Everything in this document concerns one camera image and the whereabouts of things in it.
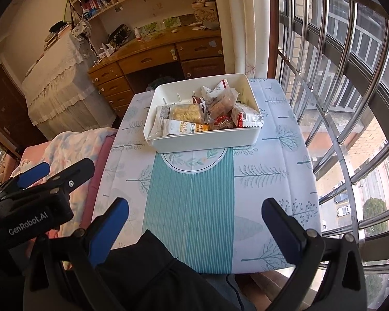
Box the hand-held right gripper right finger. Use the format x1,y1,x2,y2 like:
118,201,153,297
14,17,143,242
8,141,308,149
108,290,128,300
261,197,368,311

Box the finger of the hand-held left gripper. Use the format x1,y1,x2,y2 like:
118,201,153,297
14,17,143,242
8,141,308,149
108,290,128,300
17,158,96,202
0,161,51,195

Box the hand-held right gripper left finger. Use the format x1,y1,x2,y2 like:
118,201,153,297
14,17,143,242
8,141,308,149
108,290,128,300
23,197,130,311

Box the white plastic bin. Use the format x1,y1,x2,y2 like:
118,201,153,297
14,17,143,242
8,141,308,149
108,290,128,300
143,73,265,154

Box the orange oat stick packet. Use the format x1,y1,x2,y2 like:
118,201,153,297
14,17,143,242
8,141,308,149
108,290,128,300
164,119,211,136

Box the pink cloth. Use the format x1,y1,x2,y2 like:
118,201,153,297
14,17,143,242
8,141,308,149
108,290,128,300
81,136,114,227

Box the floral blanket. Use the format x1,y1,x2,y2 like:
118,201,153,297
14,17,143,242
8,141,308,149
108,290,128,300
11,128,119,201

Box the person's black clothing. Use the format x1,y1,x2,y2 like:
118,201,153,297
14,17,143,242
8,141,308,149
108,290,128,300
94,228,256,311

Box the leaf printed tablecloth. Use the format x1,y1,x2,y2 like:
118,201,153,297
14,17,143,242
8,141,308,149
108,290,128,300
91,78,321,274

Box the lace covered cabinet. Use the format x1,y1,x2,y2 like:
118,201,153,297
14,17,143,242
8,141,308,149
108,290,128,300
21,34,117,140

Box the brown nut snack packet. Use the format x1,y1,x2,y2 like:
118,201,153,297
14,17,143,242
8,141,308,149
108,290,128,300
209,115,235,131

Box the large blue white cake packet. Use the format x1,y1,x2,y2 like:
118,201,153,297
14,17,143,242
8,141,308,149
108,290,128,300
148,103,211,138

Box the wooden desk with drawers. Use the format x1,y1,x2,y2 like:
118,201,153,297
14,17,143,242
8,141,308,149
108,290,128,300
87,23,226,119

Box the beige crumbly cake packet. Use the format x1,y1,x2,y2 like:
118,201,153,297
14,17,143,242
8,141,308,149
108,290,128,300
209,88,240,119

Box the dark brown snack packet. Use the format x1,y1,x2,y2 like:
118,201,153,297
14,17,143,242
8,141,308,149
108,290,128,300
191,95,208,111

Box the floral cloth bag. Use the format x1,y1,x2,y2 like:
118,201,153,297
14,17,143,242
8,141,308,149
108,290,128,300
71,19,92,41

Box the black patterned case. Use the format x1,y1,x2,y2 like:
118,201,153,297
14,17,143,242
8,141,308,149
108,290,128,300
107,24,133,47

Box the clear red-edged snack packet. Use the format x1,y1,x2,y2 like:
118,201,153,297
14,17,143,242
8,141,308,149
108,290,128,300
201,79,230,98

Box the steel barred window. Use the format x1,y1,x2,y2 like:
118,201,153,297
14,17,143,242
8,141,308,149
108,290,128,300
269,0,389,311

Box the wooden bookshelf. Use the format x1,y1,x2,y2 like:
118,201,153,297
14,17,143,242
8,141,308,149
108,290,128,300
63,0,214,36

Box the cream curtain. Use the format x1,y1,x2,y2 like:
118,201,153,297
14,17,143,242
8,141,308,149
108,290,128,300
211,0,273,81

